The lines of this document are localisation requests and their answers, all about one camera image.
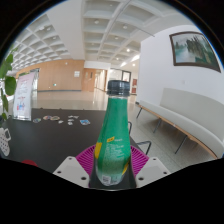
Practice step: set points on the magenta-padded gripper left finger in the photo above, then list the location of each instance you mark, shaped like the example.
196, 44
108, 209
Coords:
71, 170

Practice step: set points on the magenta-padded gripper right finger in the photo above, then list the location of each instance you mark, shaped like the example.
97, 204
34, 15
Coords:
150, 170

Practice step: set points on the green plastic drink bottle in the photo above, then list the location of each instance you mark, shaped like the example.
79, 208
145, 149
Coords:
113, 146

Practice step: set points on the flat round red coaster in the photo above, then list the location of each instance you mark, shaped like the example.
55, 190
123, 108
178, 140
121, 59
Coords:
29, 163

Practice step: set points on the blue sticker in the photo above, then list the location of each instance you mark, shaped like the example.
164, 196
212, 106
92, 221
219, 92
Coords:
85, 122

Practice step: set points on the round yellowish sticker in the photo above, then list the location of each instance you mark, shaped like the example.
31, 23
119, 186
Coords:
55, 118

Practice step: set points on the round reddish sticker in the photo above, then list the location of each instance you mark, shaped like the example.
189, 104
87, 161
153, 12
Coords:
47, 117

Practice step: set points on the round greenish sticker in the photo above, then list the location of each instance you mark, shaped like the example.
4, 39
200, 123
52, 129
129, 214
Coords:
37, 120

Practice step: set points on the long white bench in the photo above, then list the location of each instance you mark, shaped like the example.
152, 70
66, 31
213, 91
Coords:
193, 113

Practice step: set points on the white polka-dot mug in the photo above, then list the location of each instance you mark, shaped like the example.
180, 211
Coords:
4, 143

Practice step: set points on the green leafy potted plant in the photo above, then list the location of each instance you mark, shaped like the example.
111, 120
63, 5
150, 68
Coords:
9, 85

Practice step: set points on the framed landscape painting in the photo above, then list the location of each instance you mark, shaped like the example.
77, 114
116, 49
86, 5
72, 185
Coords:
195, 50

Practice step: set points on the recessed ceiling lights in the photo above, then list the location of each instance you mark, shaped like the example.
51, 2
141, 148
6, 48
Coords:
96, 22

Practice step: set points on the black metal-frame chair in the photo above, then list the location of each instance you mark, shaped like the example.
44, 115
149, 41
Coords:
130, 126
149, 144

